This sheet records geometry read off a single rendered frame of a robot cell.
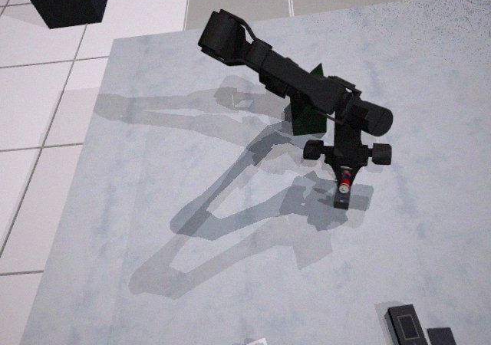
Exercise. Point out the red and blue battery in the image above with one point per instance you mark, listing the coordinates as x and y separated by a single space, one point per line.
345 182

